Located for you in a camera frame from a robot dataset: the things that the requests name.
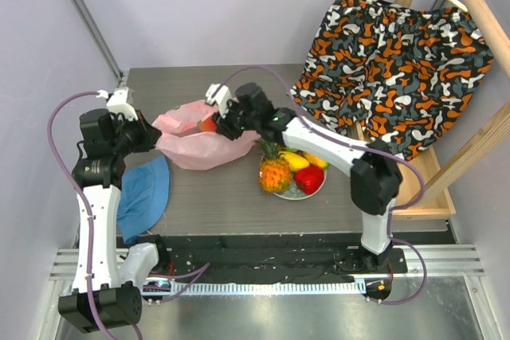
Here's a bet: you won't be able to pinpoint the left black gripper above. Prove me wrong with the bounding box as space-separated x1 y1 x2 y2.
110 110 161 158

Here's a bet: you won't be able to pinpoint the pink plastic bag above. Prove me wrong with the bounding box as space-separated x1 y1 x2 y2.
152 100 256 170

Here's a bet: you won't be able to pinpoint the blue bucket hat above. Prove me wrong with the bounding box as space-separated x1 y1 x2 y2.
116 155 171 245

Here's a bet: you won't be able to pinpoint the orange fake pineapple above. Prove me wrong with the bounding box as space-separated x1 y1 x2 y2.
257 139 292 193

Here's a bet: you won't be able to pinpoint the yellow orange fake mango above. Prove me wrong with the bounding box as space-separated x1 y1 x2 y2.
279 150 310 173

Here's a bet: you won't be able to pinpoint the red teal floral plate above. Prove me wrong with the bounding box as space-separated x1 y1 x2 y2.
274 170 328 201

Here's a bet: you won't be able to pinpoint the green orange fake papaya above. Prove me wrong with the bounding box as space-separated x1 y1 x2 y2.
303 152 329 170

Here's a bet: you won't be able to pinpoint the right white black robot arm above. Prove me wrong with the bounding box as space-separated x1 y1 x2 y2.
206 83 402 272

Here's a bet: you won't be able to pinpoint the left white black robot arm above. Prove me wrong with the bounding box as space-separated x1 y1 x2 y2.
58 107 170 334

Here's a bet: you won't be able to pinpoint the peach coloured fake fruit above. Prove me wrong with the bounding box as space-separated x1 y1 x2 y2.
198 116 217 132

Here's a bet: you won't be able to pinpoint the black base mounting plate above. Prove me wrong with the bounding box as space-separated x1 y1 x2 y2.
115 234 411 283

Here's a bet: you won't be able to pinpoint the orange camouflage patterned shorts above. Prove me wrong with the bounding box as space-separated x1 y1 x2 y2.
291 0 493 161

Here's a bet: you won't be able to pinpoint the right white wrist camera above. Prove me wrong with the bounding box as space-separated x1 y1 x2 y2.
205 84 231 118

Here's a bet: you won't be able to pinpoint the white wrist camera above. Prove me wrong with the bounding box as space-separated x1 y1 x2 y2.
96 87 139 121
205 84 231 118

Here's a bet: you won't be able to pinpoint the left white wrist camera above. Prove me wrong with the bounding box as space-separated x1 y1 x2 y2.
96 87 139 121

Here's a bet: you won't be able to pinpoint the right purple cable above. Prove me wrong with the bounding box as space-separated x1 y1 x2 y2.
214 65 428 305

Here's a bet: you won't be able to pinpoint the purple cable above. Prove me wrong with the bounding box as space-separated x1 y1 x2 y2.
214 65 428 305
46 91 211 340

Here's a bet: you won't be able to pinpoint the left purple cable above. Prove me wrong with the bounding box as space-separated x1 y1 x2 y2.
46 91 211 340

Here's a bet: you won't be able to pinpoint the wooden clothes rack frame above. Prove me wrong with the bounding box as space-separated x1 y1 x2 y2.
352 0 510 222

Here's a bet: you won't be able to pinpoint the aluminium rail with slotted strip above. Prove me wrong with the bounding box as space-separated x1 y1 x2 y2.
49 246 487 297

